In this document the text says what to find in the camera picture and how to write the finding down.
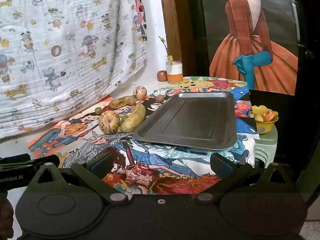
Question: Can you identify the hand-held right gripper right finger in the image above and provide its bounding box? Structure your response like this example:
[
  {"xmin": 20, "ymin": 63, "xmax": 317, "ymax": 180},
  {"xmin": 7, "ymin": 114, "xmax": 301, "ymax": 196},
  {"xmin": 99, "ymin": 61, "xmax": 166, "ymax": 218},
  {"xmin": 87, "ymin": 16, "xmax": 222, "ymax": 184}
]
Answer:
[{"xmin": 195, "ymin": 152, "xmax": 297, "ymax": 203}]

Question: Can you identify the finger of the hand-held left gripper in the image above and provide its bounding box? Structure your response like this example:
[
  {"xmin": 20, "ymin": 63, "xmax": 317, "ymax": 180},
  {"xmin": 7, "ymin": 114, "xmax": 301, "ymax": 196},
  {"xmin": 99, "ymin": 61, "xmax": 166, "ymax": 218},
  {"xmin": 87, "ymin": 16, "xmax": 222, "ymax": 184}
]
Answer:
[{"xmin": 25, "ymin": 154, "xmax": 60, "ymax": 169}]

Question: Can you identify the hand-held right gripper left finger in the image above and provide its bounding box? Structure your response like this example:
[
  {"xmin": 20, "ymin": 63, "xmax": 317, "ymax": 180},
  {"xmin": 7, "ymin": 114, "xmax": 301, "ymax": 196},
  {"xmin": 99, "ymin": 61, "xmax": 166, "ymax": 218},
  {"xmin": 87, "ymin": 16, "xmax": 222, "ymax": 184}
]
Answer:
[{"xmin": 26, "ymin": 152, "xmax": 129, "ymax": 204}]

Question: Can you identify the striped pepino melon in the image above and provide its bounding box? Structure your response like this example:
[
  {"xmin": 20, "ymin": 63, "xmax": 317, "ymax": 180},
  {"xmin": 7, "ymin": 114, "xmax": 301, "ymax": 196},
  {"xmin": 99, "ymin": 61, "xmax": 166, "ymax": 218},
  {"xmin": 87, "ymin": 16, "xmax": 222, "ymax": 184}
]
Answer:
[
  {"xmin": 132, "ymin": 85, "xmax": 147, "ymax": 98},
  {"xmin": 98, "ymin": 110, "xmax": 121, "ymax": 134}
]

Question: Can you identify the grey metal tray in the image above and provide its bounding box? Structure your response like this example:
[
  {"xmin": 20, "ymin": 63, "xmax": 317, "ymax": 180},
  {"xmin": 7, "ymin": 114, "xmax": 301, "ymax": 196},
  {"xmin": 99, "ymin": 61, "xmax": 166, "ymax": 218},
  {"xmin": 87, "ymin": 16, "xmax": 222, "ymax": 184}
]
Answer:
[{"xmin": 132, "ymin": 92, "xmax": 237, "ymax": 151}]

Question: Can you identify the yellow banana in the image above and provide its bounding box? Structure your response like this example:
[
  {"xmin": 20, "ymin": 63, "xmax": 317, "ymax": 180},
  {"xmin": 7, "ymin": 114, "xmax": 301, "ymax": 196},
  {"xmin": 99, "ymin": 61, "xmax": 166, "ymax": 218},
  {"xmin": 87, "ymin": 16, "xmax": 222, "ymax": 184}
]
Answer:
[{"xmin": 117, "ymin": 102, "xmax": 146, "ymax": 133}]

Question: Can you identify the person's left hand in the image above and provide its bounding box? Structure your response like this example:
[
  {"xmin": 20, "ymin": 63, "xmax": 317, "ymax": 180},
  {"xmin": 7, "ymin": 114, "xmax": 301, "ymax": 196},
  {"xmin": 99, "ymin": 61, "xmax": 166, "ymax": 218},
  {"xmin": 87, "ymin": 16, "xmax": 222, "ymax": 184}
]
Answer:
[{"xmin": 0, "ymin": 196, "xmax": 14, "ymax": 233}]

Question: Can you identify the grey-haired figure drawing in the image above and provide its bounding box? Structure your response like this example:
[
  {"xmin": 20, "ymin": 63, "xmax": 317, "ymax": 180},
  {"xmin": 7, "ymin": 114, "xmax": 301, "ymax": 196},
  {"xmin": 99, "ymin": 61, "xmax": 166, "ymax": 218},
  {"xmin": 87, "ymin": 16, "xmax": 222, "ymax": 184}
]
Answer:
[{"xmin": 59, "ymin": 127, "xmax": 140, "ymax": 180}]

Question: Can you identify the orange-bordered boys drawing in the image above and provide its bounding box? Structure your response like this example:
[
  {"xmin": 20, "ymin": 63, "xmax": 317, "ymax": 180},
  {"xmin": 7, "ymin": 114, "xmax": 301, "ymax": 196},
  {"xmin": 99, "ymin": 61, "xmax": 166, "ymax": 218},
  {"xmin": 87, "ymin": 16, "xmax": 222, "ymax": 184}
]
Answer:
[{"xmin": 26, "ymin": 94, "xmax": 140, "ymax": 162}]

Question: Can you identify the pale green plastic container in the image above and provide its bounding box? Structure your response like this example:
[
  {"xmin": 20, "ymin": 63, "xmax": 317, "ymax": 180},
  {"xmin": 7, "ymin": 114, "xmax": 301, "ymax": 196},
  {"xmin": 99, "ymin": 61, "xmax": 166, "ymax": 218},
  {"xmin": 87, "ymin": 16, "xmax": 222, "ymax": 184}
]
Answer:
[{"xmin": 254, "ymin": 125, "xmax": 278, "ymax": 168}]

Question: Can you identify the yellow plastic bowl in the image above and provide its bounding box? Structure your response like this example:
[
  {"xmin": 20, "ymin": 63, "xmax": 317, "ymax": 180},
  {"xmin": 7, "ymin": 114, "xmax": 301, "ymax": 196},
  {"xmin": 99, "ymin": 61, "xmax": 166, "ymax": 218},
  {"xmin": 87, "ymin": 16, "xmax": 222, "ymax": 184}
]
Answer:
[{"xmin": 251, "ymin": 105, "xmax": 279, "ymax": 135}]

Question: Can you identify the blue and red drawing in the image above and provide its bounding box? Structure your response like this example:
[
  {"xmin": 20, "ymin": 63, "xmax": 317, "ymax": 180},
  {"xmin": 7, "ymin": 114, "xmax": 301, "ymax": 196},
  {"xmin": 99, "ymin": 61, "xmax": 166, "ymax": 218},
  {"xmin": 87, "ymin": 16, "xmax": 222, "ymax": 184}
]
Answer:
[{"xmin": 234, "ymin": 86, "xmax": 258, "ymax": 133}]

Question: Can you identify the orange peel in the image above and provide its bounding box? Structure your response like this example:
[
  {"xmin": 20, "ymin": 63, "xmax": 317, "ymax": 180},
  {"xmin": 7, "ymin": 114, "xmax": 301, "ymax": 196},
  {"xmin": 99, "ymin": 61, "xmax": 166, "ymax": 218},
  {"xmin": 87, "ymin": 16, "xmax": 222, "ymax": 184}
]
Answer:
[{"xmin": 261, "ymin": 109, "xmax": 275, "ymax": 122}]

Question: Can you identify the black-haired cartoon drawing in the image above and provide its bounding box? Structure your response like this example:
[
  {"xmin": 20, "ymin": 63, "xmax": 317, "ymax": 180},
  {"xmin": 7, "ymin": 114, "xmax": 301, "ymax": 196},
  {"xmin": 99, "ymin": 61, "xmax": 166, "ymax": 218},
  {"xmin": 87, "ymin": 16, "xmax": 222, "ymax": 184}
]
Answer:
[{"xmin": 117, "ymin": 94, "xmax": 180, "ymax": 120}]

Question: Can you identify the yellow bear drawing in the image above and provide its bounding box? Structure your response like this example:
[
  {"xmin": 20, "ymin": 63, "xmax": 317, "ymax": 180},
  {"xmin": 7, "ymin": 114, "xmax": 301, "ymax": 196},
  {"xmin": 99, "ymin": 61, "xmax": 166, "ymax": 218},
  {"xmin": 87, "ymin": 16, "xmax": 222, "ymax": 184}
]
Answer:
[{"xmin": 150, "ymin": 76, "xmax": 250, "ymax": 100}]

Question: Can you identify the white and orange jar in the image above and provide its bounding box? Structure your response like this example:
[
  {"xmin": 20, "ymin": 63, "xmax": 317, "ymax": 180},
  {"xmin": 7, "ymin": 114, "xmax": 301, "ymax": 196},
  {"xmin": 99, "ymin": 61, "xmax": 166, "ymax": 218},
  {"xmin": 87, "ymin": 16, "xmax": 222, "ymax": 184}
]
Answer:
[{"xmin": 166, "ymin": 60, "xmax": 183, "ymax": 84}]

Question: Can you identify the white cartoon printed blanket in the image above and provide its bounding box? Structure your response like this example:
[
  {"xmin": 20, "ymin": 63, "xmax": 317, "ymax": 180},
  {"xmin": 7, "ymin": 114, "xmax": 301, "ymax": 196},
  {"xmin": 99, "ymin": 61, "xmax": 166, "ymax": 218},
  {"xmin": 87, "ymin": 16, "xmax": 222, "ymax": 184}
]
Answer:
[{"xmin": 0, "ymin": 0, "xmax": 148, "ymax": 139}]

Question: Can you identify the wall poster orange dress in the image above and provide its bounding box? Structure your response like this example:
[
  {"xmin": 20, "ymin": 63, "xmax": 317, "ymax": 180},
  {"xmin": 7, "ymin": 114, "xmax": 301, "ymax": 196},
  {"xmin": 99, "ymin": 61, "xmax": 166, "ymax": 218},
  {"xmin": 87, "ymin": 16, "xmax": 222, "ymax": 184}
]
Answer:
[{"xmin": 199, "ymin": 0, "xmax": 299, "ymax": 96}]

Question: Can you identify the brown wooden door frame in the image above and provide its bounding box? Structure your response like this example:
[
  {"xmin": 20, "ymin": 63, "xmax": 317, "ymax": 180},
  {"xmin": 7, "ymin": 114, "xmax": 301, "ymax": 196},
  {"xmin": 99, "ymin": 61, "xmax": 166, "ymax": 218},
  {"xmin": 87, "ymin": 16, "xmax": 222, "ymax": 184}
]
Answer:
[{"xmin": 158, "ymin": 0, "xmax": 198, "ymax": 77}]

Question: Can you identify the pink cartoon wall drawing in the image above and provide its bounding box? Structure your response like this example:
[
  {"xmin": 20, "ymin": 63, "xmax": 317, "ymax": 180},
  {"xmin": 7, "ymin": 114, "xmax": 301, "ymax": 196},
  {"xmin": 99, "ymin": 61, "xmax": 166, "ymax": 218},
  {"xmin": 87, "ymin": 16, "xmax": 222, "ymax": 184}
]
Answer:
[{"xmin": 131, "ymin": 0, "xmax": 148, "ymax": 41}]

